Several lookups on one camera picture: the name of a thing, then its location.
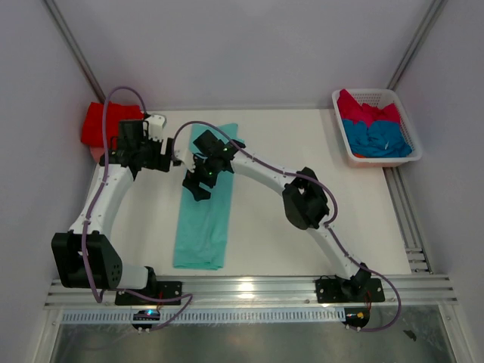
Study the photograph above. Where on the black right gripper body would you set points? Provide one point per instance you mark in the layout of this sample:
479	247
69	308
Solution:
205	171

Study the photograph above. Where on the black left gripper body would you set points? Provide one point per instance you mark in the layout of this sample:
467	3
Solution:
153	157

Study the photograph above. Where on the teal t shirt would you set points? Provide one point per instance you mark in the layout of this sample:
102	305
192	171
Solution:
202	230

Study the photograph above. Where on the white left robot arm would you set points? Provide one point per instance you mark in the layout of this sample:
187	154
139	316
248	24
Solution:
84	255

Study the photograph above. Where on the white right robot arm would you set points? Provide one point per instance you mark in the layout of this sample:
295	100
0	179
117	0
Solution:
304	198

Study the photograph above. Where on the pink folded t shirt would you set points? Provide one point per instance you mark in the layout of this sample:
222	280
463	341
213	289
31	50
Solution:
96	153

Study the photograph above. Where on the red folded t shirt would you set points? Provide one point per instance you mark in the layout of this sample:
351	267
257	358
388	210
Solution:
91	129

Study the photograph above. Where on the magenta t shirt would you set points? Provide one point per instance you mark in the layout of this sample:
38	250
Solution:
350	109

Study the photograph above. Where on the white plastic basket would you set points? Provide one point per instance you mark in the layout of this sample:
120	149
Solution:
378	97

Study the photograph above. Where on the blue t shirt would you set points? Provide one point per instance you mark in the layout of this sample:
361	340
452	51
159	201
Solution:
381	140

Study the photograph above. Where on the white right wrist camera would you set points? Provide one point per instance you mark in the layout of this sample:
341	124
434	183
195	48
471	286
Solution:
183	158

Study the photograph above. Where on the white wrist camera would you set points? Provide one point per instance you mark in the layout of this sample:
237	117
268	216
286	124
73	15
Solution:
183	158
155	126

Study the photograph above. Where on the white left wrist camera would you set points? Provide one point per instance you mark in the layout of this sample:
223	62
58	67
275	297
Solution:
155	126

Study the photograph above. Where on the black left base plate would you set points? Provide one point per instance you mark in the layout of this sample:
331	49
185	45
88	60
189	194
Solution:
162	293

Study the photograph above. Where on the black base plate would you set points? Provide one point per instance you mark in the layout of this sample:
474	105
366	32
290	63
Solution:
162	293
335	290

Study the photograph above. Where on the white slotted cable duct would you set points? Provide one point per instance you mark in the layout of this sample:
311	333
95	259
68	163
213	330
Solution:
204	316

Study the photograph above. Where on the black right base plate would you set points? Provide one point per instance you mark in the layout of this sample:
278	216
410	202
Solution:
335	290

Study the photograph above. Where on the aluminium mounting rail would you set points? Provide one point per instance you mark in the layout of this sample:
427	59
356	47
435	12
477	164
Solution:
257	292

